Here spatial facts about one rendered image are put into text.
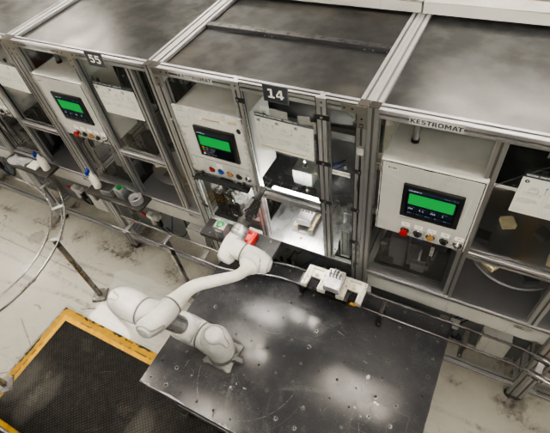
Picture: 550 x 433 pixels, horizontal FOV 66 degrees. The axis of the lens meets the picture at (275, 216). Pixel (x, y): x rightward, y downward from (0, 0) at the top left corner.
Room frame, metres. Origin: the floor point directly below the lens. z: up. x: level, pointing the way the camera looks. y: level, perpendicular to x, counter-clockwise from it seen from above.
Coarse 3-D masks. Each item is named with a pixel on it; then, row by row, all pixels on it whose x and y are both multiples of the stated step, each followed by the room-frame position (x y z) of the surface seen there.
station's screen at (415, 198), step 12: (408, 192) 1.19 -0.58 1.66; (420, 192) 1.17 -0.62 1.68; (408, 204) 1.19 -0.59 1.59; (420, 204) 1.16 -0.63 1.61; (432, 204) 1.13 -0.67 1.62; (444, 204) 1.11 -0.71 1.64; (456, 204) 1.08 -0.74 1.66; (420, 216) 1.15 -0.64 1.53; (432, 216) 1.13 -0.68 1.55; (444, 216) 1.10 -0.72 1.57
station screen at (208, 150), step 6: (198, 132) 1.82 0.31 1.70; (198, 138) 1.83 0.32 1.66; (216, 138) 1.76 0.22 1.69; (222, 138) 1.74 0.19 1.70; (204, 150) 1.82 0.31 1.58; (210, 150) 1.80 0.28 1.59; (216, 150) 1.77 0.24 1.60; (222, 150) 1.75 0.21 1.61; (216, 156) 1.78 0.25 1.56; (222, 156) 1.76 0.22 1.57; (228, 156) 1.73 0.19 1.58
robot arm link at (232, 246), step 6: (228, 234) 1.42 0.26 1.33; (234, 234) 1.40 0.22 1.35; (228, 240) 1.38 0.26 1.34; (234, 240) 1.37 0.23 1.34; (240, 240) 1.37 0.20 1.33; (222, 246) 1.36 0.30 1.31; (228, 246) 1.35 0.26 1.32; (234, 246) 1.34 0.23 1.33; (240, 246) 1.33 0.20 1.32; (222, 252) 1.33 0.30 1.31; (228, 252) 1.32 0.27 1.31; (234, 252) 1.31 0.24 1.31; (240, 252) 1.30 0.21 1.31; (222, 258) 1.31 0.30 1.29; (228, 258) 1.30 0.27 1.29; (234, 258) 1.30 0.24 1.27; (228, 264) 1.29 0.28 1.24
